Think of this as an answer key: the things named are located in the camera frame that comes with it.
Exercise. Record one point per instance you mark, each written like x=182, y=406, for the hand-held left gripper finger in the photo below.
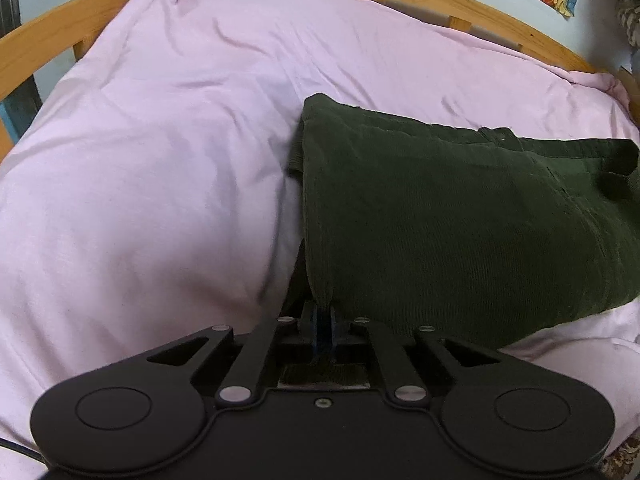
x=395, y=365

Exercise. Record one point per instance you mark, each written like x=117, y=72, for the floral patterned cloth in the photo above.
x=622, y=462

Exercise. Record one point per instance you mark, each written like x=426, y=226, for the pink bed sheet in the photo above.
x=150, y=185

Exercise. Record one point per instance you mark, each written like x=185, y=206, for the patterned knitted cloth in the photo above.
x=631, y=20

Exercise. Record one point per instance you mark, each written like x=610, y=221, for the wooden bed frame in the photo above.
x=65, y=25

